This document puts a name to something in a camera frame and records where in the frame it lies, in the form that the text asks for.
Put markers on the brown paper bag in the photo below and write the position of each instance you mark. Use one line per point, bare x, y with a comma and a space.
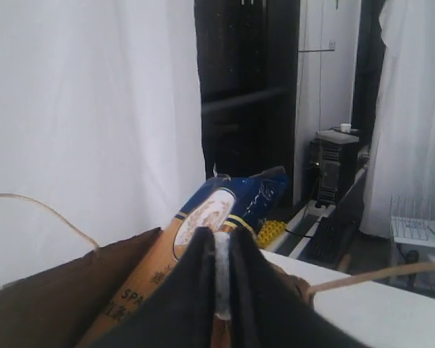
77, 303

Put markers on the black computer tower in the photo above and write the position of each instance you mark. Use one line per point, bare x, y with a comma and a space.
336, 157

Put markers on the white door panel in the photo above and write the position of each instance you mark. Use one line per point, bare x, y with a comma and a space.
327, 54

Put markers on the white backdrop curtain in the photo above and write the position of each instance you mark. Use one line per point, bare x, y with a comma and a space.
100, 125

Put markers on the wire file rack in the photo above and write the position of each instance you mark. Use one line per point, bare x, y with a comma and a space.
409, 217

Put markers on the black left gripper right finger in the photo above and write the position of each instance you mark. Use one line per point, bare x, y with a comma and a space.
265, 311

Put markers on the dark door frame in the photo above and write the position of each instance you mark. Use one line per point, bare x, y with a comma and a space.
247, 62

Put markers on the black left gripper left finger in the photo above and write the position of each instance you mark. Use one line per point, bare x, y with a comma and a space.
181, 311

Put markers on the white side curtain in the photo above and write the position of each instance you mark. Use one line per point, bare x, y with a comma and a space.
402, 153

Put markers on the small white cup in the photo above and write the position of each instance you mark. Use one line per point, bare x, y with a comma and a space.
345, 127

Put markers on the black laptop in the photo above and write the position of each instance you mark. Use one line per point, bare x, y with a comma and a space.
335, 233

